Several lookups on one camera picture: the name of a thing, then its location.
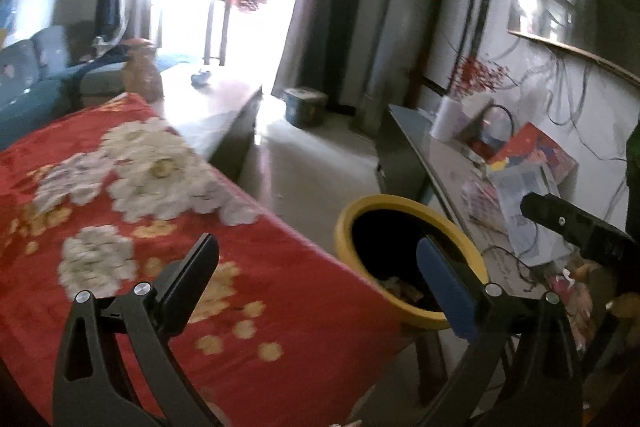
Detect world map poster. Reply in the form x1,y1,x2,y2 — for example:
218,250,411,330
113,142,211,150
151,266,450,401
0,0,23,52

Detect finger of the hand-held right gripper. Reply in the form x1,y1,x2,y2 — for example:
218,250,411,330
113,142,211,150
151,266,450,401
520,193,640,268

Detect yellow trash bin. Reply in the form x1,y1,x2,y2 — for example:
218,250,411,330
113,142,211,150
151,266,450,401
334,194,490,332

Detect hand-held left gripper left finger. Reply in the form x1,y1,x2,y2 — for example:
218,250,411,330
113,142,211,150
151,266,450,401
52,233,221,427

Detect glass top television cabinet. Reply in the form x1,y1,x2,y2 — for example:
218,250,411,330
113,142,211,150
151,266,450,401
375,103,640,358

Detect white blue paper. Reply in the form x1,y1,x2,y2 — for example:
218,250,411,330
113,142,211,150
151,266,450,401
487,164,576,268

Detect red berry branches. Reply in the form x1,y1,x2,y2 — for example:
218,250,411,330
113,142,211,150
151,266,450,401
450,54,511,98

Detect colourful printed sheet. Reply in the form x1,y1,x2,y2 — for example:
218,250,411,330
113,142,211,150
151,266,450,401
460,179,501,225

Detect brown paper bag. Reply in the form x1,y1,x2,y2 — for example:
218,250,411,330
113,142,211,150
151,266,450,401
122,49,163,104

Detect red floral blanket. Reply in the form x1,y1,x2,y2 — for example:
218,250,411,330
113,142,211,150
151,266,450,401
0,92,418,427

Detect grey curtain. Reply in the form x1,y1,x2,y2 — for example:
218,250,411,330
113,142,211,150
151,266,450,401
270,0,378,112

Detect black cable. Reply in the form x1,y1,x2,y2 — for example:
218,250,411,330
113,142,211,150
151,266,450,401
480,247,546,293

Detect wooden coffee table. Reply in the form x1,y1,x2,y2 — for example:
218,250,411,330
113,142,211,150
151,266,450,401
150,62,266,182

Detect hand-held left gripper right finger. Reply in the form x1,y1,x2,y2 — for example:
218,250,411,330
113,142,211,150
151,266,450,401
415,236,583,427

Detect person's right hand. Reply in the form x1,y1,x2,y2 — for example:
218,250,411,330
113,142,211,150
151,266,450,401
605,294,640,320

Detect blue heart print sofa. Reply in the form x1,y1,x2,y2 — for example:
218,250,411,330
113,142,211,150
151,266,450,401
0,24,131,150

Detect white paper roll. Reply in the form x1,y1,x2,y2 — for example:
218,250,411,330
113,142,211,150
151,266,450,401
430,97,466,142

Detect grey standing air conditioner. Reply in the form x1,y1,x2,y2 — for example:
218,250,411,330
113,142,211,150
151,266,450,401
352,0,448,138

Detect blue storage box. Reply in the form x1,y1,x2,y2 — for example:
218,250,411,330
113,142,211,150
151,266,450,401
283,87,328,129

